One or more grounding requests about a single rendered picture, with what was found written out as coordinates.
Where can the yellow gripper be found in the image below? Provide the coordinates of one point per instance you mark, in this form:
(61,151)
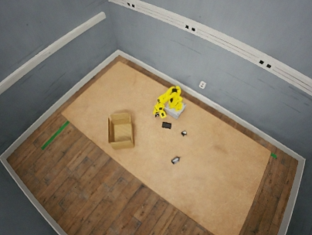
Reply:
(162,113)

